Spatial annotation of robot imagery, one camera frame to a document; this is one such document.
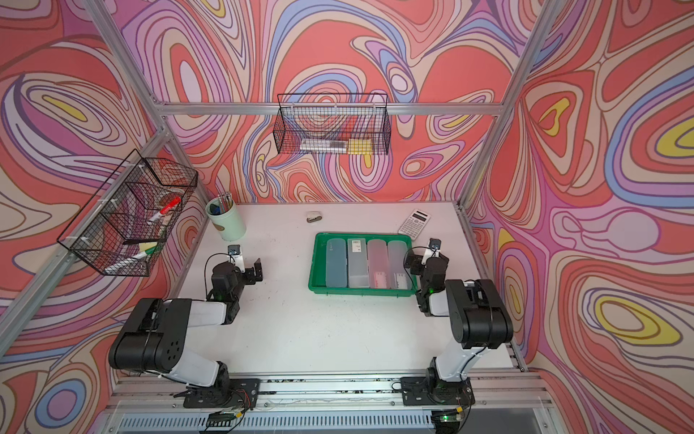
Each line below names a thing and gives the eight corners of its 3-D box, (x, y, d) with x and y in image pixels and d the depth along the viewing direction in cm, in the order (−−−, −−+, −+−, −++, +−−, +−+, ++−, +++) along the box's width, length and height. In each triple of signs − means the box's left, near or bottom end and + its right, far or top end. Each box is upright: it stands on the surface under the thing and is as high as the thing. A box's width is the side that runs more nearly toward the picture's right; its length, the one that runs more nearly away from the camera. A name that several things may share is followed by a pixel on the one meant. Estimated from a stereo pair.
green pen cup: (218, 241, 110) (200, 212, 96) (226, 222, 116) (210, 192, 103) (243, 241, 109) (228, 212, 96) (249, 222, 116) (236, 192, 103)
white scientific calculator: (397, 233, 112) (397, 229, 111) (411, 210, 121) (412, 207, 119) (417, 242, 109) (418, 239, 107) (431, 218, 117) (432, 215, 116)
